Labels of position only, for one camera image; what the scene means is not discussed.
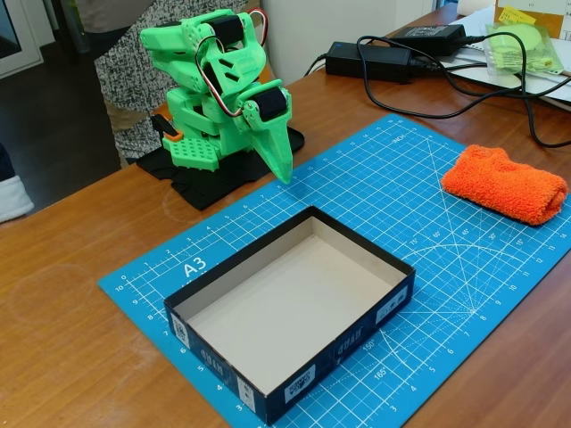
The black and orange clamp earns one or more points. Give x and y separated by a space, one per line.
167 127

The white paper sheets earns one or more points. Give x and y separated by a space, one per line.
553 89

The white framed glass door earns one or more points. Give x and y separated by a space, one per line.
24 53

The black plastic base plate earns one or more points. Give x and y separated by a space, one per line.
201 191

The orange fluffy towel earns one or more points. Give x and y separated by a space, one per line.
504 187

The large black power adapter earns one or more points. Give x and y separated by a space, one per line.
370 58

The green 3D-printed robot arm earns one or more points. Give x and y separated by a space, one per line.
178 40

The flat black power adapter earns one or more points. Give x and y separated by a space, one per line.
428 33

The yellow sticky note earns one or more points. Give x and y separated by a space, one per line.
517 15

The brown cardboard box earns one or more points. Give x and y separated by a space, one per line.
551 15

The person in grey speckled top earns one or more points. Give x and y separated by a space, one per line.
129 71

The plastic bag of green parts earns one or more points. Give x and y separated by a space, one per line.
504 49

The blue A3 cutting mat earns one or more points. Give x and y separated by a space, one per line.
357 178

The dark open cardboard box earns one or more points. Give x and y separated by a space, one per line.
290 290

